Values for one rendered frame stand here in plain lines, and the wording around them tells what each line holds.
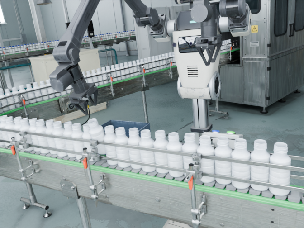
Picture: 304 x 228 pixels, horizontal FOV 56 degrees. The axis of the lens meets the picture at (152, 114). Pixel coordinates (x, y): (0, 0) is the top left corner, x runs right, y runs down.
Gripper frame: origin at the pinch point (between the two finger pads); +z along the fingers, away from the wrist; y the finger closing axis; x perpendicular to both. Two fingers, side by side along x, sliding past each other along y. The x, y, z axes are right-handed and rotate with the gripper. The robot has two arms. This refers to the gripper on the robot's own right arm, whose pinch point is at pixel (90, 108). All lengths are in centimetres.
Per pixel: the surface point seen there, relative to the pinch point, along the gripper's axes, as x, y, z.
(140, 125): -17, -48, 50
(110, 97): -105, -126, 85
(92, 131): 0.6, 5.0, 8.3
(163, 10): -248, -576, 136
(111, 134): 8.1, 2.4, 10.9
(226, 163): 55, 5, 16
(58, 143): -22.1, 6.8, 16.3
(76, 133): -10.2, 4.1, 11.3
